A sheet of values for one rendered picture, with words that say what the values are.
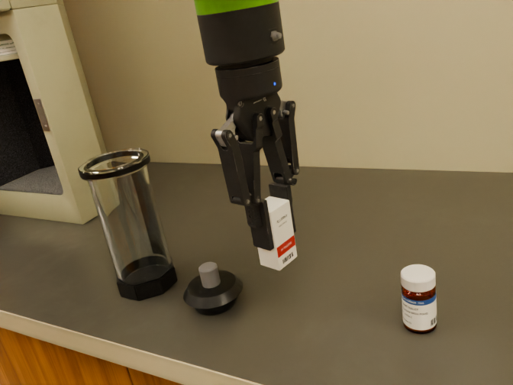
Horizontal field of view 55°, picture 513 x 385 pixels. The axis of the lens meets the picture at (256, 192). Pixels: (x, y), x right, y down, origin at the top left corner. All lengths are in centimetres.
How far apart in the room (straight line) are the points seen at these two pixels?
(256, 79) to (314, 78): 67
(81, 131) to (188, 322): 59
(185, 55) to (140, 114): 27
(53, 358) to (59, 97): 54
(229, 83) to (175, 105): 90
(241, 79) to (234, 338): 35
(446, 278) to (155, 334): 43
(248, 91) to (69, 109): 67
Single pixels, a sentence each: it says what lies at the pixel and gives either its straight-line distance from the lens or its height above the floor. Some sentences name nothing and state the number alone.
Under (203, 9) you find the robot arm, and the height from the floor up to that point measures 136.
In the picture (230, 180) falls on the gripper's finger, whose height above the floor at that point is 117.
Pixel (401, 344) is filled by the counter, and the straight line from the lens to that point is 66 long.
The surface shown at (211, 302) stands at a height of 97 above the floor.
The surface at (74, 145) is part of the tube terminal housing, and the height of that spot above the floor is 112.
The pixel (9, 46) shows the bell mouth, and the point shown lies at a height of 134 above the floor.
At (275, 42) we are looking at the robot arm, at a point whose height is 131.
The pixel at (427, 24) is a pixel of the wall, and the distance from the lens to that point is 112.
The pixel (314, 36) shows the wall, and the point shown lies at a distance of 120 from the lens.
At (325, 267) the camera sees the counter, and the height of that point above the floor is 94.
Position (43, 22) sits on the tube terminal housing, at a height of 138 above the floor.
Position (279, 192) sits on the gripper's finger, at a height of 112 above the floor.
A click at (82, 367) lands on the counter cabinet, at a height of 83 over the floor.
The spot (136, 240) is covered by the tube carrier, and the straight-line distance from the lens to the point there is 78.
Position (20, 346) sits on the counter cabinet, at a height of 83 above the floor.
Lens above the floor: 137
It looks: 22 degrees down
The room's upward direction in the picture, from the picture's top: 10 degrees counter-clockwise
